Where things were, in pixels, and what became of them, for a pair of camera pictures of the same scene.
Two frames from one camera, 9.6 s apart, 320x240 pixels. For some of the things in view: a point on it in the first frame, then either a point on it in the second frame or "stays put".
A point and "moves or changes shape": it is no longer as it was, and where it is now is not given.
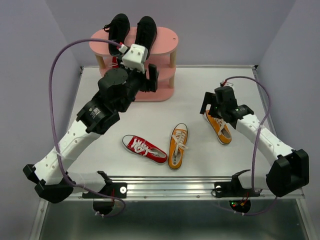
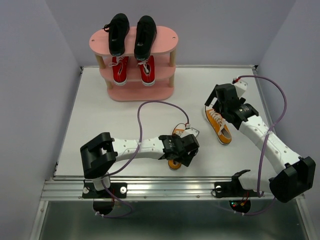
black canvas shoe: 146,32 stays put
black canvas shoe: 118,30 stays put
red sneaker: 144,149 moves or changes shape
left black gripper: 149,84 to 186,158
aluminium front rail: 176,188 stays put
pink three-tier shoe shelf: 162,58 stays put
